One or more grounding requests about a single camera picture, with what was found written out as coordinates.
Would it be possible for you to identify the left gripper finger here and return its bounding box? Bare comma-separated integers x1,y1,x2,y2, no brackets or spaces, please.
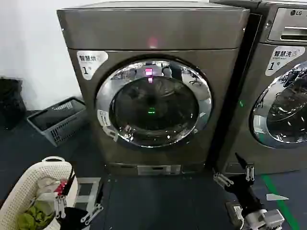
54,166,74,219
81,182,105,222

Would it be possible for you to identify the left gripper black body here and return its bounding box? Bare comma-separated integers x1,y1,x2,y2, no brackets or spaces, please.
57,207,97,230

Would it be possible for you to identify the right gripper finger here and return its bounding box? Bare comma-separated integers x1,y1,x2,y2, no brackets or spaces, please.
234,152,255,183
211,167,235,187

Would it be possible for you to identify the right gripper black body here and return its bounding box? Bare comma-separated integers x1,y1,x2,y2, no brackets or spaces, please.
225,174,265,213

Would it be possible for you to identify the red cloth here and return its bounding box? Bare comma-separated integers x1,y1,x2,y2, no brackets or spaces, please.
54,180,69,194

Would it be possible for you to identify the small grey wrist box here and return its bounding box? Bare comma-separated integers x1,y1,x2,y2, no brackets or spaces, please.
225,202,243,217

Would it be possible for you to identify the white cloth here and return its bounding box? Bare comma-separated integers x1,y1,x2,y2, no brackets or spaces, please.
35,176,63,204

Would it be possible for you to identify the green cloth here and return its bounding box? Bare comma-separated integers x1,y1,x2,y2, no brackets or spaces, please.
16,199,55,230

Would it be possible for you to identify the white arrow floor sticker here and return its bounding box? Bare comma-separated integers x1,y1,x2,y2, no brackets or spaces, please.
266,193,290,201

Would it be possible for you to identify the green floor tape line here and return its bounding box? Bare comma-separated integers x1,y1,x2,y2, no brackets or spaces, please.
260,174,300,230

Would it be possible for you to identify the white woven laundry basket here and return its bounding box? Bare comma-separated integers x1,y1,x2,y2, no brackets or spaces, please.
0,156,79,230

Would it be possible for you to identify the grey washing machine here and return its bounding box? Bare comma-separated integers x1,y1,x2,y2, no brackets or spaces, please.
211,0,307,177

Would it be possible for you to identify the round chrome glass washer door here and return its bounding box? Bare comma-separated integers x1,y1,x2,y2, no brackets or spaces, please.
249,59,307,150

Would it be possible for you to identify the grey plastic slatted basket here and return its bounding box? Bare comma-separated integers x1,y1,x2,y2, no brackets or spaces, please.
26,96,88,148

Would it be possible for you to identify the round chrome glass dryer door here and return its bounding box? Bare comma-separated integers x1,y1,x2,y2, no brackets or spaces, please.
95,54,213,148

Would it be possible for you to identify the small white label on door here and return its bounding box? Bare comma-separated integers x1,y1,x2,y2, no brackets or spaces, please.
96,109,112,128

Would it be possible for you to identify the white number sticker on washer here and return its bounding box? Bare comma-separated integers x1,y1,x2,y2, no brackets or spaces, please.
265,46,306,77

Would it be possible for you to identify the white number sticker on dryer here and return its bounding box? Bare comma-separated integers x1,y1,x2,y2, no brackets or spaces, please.
76,50,109,81

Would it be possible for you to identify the grey dryer with round door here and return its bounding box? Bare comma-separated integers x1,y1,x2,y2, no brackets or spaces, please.
57,1,251,178

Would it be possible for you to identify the white metal floor frame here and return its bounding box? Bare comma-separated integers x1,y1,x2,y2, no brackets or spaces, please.
73,177,102,209

